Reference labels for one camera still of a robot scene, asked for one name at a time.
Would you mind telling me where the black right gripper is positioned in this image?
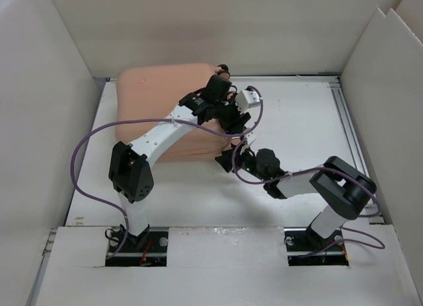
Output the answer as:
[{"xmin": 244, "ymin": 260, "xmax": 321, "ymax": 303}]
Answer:
[{"xmin": 215, "ymin": 141, "xmax": 268, "ymax": 182}]

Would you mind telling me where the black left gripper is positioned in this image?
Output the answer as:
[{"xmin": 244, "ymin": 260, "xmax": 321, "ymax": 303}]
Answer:
[{"xmin": 214, "ymin": 95, "xmax": 250, "ymax": 135}]

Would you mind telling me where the pink hard-shell suitcase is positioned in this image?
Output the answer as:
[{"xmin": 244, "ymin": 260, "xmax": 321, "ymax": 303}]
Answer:
[{"xmin": 116, "ymin": 63, "xmax": 231, "ymax": 162}]

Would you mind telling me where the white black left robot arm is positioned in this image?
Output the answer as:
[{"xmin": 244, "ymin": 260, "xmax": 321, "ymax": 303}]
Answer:
[{"xmin": 108, "ymin": 65, "xmax": 260, "ymax": 251}]

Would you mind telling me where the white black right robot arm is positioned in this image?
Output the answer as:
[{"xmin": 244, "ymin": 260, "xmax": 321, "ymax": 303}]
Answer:
[{"xmin": 215, "ymin": 146, "xmax": 377, "ymax": 251}]

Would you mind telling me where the white foam board front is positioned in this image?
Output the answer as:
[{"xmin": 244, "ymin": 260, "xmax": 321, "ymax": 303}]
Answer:
[{"xmin": 37, "ymin": 225, "xmax": 421, "ymax": 305}]

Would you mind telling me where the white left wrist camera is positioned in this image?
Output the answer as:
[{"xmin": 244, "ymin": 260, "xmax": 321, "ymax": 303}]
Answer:
[{"xmin": 235, "ymin": 89, "xmax": 260, "ymax": 114}]

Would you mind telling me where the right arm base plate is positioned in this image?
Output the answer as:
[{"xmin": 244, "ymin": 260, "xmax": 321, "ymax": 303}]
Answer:
[{"xmin": 284, "ymin": 227, "xmax": 349, "ymax": 266}]

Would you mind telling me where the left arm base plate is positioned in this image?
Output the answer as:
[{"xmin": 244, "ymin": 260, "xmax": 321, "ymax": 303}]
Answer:
[{"xmin": 105, "ymin": 228, "xmax": 169, "ymax": 267}]

